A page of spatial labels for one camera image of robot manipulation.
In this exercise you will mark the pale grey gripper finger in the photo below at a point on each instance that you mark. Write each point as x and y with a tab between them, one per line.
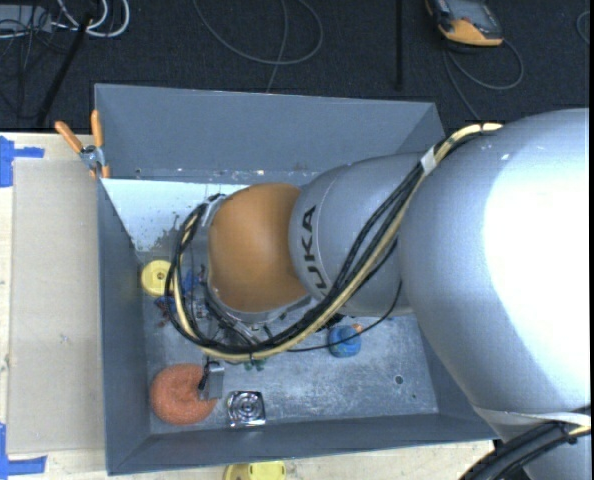
214	380

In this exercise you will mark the blue and red toy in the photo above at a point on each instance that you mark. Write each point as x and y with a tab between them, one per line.
188	284

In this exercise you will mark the grey metal bin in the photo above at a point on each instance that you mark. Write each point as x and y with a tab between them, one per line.
302	383

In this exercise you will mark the blue toy duck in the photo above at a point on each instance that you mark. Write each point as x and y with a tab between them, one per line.
343	343

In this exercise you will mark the yellow round disc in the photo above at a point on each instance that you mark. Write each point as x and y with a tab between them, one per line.
154	278

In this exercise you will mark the pale flat board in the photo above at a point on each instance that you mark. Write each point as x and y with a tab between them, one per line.
52	293

